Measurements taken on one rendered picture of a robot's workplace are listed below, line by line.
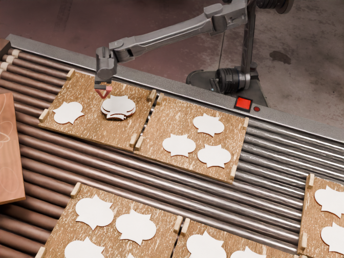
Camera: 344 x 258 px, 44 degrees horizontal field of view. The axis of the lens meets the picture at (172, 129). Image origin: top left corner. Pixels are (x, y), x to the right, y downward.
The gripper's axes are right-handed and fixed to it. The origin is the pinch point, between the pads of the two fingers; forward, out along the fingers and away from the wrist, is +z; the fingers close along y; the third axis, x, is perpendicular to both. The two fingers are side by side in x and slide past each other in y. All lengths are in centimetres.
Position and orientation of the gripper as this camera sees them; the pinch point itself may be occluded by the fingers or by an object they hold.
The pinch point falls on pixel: (104, 88)
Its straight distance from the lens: 175.8
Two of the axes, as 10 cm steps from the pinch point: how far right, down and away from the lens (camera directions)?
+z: -1.1, 6.3, 7.6
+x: -9.9, -0.4, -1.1
